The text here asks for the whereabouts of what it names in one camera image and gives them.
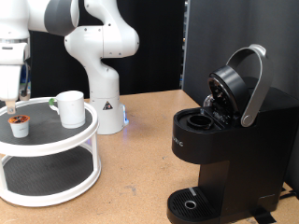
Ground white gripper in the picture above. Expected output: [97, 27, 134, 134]
[0, 63, 24, 115]

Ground orange lid coffee pod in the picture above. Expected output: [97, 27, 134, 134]
[7, 114, 31, 139]

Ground silver handle Keurig lid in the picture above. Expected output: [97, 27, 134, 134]
[204, 44, 275, 128]

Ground black Keurig coffee machine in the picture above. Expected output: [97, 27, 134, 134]
[166, 44, 299, 224]

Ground white two-tier turntable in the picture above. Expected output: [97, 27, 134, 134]
[0, 96, 103, 208]

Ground white mug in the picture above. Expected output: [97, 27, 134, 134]
[49, 90, 87, 130]

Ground black drip tray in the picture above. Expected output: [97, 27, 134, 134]
[166, 187, 221, 224]

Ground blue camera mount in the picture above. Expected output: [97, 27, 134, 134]
[20, 73, 31, 86]

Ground grey metal frame post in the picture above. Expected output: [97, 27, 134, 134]
[178, 0, 191, 91]

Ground black power cord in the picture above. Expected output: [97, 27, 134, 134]
[278, 186, 299, 201]

